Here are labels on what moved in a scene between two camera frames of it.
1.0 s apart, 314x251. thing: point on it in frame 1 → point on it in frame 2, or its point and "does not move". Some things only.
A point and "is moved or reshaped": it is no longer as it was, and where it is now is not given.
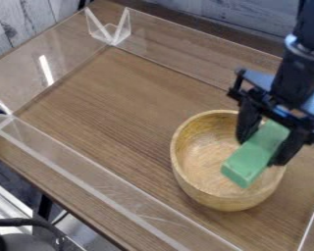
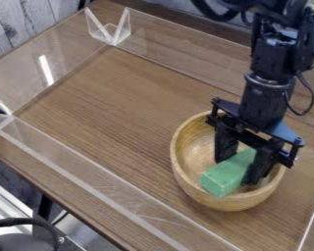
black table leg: x=43 y=208 does not move
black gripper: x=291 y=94 → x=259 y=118
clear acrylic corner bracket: x=109 y=33 does not move
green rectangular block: x=246 y=165 is moved or reshaped
